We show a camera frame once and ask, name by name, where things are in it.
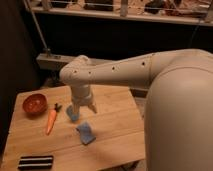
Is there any grey metal beam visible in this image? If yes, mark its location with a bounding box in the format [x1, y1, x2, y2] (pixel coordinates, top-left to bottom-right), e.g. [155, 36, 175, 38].
[36, 53, 109, 71]

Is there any metal pole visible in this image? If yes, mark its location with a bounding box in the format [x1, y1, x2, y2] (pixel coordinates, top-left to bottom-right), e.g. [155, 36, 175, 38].
[25, 0, 51, 57]

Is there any wooden shelf rail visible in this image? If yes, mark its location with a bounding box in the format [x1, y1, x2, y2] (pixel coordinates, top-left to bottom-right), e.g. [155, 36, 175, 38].
[23, 0, 213, 27]

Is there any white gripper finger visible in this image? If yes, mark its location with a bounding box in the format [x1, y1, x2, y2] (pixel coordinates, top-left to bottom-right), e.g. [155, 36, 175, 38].
[88, 103, 97, 113]
[72, 104, 80, 117]

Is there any blue cloth piece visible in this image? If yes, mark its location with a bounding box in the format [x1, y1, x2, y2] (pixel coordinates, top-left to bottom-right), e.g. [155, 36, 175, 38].
[76, 122, 96, 145]

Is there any orange toy carrot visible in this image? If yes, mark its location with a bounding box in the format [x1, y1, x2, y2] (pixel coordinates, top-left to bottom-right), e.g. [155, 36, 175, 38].
[45, 103, 62, 135]

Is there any small blue block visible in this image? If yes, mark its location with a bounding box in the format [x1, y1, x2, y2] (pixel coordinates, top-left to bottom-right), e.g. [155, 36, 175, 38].
[66, 105, 79, 122]

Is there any black striped eraser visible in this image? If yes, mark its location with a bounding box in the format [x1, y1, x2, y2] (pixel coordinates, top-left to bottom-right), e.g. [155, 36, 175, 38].
[18, 155, 54, 170]

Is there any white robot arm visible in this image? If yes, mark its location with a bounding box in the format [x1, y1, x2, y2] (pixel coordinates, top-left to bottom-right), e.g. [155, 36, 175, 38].
[60, 49, 213, 171]

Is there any red-orange bowl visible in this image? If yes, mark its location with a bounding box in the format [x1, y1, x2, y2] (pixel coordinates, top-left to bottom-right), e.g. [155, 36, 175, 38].
[22, 93, 47, 115]

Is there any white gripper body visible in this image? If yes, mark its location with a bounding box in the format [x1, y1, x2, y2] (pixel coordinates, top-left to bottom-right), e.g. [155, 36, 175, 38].
[71, 85, 93, 106]

